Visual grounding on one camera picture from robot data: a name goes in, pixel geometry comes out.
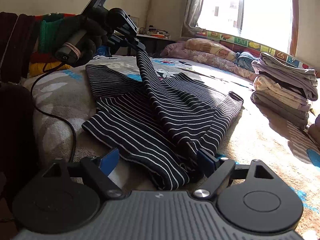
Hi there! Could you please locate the colourful folded clothes pile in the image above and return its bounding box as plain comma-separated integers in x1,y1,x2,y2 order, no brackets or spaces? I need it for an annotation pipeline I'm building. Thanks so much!
29,13,75,77

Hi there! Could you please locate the yellow patterned pillow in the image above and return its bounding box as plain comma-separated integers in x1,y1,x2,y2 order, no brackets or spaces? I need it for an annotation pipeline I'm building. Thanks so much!
185,38,239,62

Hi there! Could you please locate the blue folded quilt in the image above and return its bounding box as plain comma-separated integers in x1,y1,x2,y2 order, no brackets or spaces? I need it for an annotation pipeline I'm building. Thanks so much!
236,51,258,72

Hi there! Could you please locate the beige window curtain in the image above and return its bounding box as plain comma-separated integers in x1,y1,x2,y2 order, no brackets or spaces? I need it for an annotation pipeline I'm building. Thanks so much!
182,0,203,37

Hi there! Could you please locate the colourful alphabet foam mat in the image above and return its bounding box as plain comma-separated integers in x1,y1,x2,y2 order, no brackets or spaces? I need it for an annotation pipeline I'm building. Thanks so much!
195,30,315,69

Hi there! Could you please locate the black white striped garment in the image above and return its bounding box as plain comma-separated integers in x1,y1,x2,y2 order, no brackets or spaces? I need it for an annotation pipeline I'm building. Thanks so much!
82,50,244,190

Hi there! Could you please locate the grey folded laundry stack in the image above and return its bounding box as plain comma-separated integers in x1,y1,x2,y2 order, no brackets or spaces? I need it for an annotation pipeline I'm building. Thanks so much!
251,52,318,129

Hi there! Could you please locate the maroon sleeved left forearm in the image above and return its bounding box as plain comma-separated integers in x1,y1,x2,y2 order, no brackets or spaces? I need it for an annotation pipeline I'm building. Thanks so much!
1,12,39,83

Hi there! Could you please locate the left gloved hand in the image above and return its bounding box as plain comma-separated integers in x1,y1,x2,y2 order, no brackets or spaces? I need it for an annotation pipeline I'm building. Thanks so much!
53,15,108,67

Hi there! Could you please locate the floral folded blanket stack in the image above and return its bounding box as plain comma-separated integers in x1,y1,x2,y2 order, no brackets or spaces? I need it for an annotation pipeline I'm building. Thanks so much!
308,115,320,147

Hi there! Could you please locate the cluttered dark side table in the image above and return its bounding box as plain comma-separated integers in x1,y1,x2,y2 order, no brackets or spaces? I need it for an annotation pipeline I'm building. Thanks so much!
129,15,176,57

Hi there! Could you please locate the purple floral folded quilt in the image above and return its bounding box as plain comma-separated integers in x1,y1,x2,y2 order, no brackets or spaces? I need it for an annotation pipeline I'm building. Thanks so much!
160,42,257,81

